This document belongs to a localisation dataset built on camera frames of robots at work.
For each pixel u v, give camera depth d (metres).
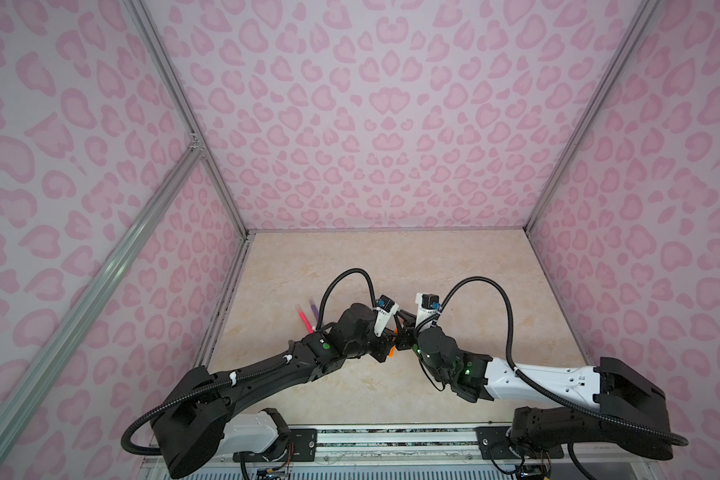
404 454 0.72
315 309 0.98
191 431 0.39
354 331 0.61
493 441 0.74
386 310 0.69
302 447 0.74
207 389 0.43
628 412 0.41
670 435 0.39
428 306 0.65
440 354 0.55
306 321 0.97
